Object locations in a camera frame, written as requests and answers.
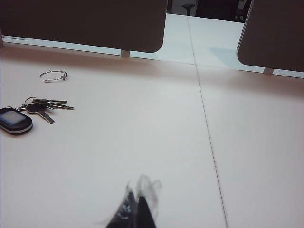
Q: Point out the left gripper left finger clear tape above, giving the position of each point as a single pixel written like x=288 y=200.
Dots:
x=126 y=213

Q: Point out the left gripper right finger clear tape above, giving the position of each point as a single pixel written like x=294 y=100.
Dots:
x=146 y=209

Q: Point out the plain silver key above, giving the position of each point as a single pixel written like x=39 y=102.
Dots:
x=64 y=107

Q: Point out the black-headed silver key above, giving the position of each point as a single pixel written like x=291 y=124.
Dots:
x=35 y=108

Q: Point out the dark-headed slim key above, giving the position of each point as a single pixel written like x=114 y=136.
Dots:
x=45 y=101

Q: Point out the black oval key fob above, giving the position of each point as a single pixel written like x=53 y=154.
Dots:
x=14 y=121

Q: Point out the left grey divider panel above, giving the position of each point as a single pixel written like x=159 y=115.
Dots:
x=83 y=21

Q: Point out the grey divider panel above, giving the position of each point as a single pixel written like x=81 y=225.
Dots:
x=83 y=21
x=275 y=33

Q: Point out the black T-shaped stand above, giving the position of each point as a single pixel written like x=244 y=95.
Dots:
x=188 y=7

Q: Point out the right grey divider panel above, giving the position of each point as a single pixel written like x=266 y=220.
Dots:
x=275 y=33

